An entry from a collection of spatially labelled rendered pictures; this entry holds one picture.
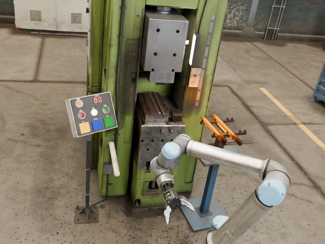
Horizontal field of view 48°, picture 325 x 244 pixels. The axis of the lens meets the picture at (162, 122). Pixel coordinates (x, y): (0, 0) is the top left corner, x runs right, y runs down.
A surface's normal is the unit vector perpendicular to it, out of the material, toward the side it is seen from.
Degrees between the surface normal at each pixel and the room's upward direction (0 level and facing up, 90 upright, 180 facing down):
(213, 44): 90
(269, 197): 83
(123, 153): 90
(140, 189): 90
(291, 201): 0
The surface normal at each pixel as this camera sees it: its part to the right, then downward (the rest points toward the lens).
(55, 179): 0.12, -0.87
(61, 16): 0.25, 0.50
